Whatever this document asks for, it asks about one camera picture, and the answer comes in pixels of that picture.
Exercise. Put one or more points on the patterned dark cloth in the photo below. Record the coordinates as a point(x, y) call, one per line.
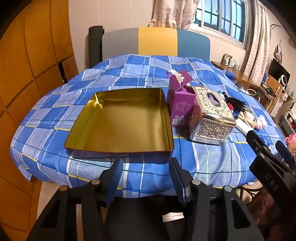
point(262, 204)

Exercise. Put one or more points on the gold rectangular tin box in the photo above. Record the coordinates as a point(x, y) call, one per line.
point(124, 122)

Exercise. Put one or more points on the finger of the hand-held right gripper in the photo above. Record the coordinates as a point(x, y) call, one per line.
point(257, 144)
point(286, 155)

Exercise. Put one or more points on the barred window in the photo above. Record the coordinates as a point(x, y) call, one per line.
point(222, 16)

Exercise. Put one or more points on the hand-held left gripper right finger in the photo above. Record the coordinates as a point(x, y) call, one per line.
point(178, 182)

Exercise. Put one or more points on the cream sock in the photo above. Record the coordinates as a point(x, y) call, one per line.
point(245, 121)

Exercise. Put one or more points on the ornate silver tissue box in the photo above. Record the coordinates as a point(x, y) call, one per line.
point(211, 118)

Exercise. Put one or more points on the beige patterned curtain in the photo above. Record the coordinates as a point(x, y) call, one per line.
point(173, 12)

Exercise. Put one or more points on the grey yellow blue headboard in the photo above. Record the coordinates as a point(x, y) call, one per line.
point(157, 40)

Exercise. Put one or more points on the black-haired doll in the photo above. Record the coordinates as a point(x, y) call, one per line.
point(237, 103)

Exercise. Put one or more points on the white round fan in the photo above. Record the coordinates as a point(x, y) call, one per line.
point(284, 80)

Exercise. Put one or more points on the black rolled mat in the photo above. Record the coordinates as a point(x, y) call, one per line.
point(94, 46)

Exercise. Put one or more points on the wooden panel wardrobe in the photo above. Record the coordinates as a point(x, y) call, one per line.
point(30, 58)

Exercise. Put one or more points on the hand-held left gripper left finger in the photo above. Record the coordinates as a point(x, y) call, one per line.
point(118, 173)

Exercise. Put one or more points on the black monitor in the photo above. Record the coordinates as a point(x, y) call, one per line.
point(277, 69)

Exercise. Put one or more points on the clear plastic bag of cotton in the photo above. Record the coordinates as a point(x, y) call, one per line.
point(261, 121)

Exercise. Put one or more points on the patterned bag on desk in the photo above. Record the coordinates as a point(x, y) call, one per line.
point(230, 60)

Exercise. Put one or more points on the curved wooden desk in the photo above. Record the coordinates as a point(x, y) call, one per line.
point(245, 77)

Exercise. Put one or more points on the blue plaid bed sheet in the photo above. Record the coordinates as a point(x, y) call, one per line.
point(104, 71)

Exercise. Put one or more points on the red ruffled blanket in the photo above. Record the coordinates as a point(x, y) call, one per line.
point(291, 139)

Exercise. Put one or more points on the purple carton box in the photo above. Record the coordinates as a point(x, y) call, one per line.
point(181, 104)

